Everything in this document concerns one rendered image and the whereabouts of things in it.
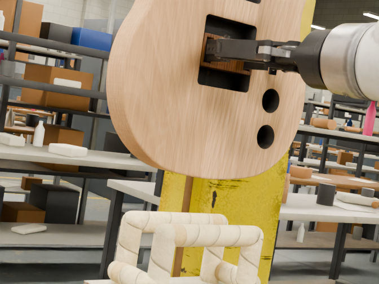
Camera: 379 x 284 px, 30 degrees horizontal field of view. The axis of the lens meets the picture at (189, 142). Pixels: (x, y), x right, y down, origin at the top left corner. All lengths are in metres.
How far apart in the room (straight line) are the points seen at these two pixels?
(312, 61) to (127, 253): 0.39
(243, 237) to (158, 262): 0.15
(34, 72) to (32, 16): 0.57
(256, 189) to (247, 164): 1.06
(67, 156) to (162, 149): 3.86
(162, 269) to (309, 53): 0.35
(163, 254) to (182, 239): 0.03
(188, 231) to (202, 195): 1.10
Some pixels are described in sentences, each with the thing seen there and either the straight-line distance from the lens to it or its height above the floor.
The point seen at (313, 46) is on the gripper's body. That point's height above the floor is 1.47.
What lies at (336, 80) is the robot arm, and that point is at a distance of 0.84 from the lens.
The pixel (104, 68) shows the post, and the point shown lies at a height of 1.57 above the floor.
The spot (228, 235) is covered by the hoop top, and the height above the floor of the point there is 1.20.
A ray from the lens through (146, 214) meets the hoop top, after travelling 1.04.
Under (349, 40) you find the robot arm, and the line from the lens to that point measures 0.83.
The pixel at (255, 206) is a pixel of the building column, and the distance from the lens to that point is 2.15.
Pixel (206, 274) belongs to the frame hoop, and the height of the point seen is 1.11.
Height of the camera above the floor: 1.38
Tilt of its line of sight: 3 degrees down
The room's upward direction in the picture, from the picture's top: 9 degrees clockwise
